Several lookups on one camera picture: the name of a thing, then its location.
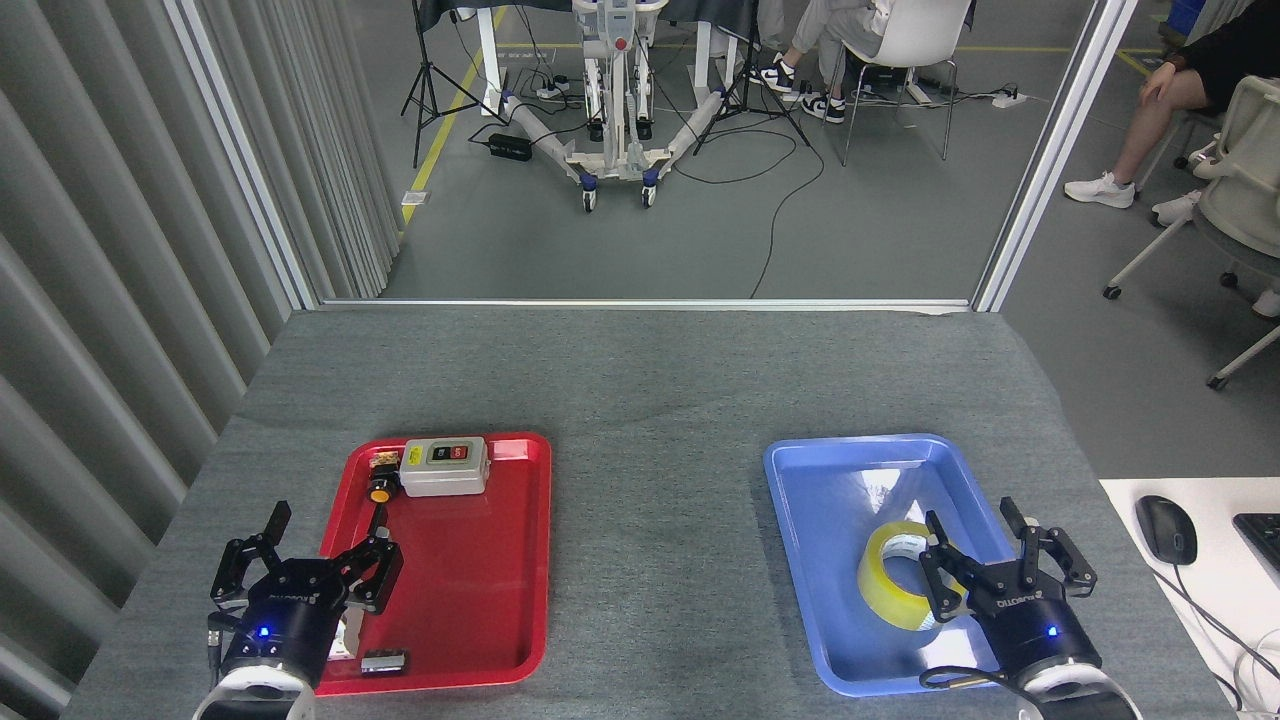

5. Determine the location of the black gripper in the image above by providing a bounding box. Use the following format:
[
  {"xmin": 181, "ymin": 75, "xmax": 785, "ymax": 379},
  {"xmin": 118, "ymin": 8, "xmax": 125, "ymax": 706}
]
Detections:
[
  {"xmin": 208, "ymin": 499, "xmax": 405, "ymax": 691},
  {"xmin": 917, "ymin": 495, "xmax": 1103, "ymax": 689}
]

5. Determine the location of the yellow tape roll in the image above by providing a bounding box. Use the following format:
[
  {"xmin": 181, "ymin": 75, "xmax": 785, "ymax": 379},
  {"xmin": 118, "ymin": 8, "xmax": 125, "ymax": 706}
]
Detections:
[{"xmin": 857, "ymin": 520, "xmax": 966, "ymax": 631}]

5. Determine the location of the red plastic tray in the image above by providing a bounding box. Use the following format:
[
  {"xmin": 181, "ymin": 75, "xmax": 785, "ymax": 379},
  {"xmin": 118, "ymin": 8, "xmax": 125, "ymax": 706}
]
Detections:
[{"xmin": 310, "ymin": 432, "xmax": 553, "ymax": 697}]

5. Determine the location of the white desk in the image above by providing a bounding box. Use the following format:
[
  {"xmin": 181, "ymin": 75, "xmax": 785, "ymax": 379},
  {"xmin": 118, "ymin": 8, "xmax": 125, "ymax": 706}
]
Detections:
[{"xmin": 1100, "ymin": 477, "xmax": 1280, "ymax": 720}]

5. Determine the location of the blue plastic tray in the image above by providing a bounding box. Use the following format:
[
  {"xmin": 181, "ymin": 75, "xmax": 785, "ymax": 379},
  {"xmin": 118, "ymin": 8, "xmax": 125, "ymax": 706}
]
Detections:
[{"xmin": 763, "ymin": 433, "xmax": 1064, "ymax": 698}]

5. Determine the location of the black computer mouse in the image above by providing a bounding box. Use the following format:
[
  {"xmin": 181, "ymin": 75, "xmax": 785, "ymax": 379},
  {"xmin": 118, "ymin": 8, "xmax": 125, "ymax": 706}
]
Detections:
[{"xmin": 1135, "ymin": 495, "xmax": 1199, "ymax": 567}]

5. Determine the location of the black keyboard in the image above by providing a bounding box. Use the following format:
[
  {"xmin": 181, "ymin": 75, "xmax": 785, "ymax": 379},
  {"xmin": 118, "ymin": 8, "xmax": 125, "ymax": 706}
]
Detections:
[{"xmin": 1233, "ymin": 513, "xmax": 1280, "ymax": 573}]

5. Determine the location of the grey white office chair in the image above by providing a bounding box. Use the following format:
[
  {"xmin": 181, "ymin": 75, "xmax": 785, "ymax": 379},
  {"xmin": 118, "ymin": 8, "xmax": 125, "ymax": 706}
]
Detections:
[{"xmin": 1100, "ymin": 75, "xmax": 1280, "ymax": 391}]

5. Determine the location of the white wheeled stand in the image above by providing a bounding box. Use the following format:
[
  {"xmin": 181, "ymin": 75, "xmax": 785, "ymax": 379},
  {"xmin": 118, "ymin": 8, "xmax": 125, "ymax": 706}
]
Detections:
[{"xmin": 500, "ymin": 0, "xmax": 731, "ymax": 213}]

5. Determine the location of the black tripod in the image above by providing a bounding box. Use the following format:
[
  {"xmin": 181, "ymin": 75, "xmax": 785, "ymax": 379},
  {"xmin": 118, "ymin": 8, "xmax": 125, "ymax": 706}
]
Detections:
[
  {"xmin": 400, "ymin": 0, "xmax": 506, "ymax": 169},
  {"xmin": 693, "ymin": 0, "xmax": 811, "ymax": 156}
]

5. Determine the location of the person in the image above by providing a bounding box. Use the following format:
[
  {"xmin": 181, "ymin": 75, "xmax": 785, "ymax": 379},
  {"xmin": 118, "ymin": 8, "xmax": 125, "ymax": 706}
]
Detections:
[
  {"xmin": 1063, "ymin": 0, "xmax": 1280, "ymax": 226},
  {"xmin": 750, "ymin": 0, "xmax": 901, "ymax": 124}
]

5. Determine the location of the black-covered white-legged table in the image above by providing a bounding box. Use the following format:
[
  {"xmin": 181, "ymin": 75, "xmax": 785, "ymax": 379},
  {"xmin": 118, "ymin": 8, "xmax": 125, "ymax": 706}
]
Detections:
[{"xmin": 415, "ymin": 0, "xmax": 766, "ymax": 116}]

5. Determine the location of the grey two-button switch box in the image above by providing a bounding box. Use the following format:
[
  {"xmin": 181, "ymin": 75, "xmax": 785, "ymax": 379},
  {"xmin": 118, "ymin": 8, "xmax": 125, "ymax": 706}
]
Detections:
[{"xmin": 399, "ymin": 437, "xmax": 491, "ymax": 498}]

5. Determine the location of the black mouse cable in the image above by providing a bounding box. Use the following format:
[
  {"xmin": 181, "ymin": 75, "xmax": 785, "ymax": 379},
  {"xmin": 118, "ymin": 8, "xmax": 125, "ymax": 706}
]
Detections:
[{"xmin": 1160, "ymin": 563, "xmax": 1280, "ymax": 713}]

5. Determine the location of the long black floor cable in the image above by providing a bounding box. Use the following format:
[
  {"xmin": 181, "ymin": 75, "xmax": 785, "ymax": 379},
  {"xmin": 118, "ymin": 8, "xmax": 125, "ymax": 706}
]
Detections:
[{"xmin": 672, "ymin": 128, "xmax": 827, "ymax": 299}]

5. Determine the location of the silver frame rail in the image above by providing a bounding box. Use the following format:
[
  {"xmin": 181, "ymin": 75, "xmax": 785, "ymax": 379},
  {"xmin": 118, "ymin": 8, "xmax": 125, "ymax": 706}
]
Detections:
[{"xmin": 318, "ymin": 297, "xmax": 976, "ymax": 314}]

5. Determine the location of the silver frame post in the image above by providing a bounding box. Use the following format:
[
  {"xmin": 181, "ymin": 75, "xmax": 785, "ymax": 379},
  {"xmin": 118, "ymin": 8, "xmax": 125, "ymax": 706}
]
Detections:
[
  {"xmin": 968, "ymin": 0, "xmax": 1141, "ymax": 314},
  {"xmin": 165, "ymin": 0, "xmax": 323, "ymax": 311}
]

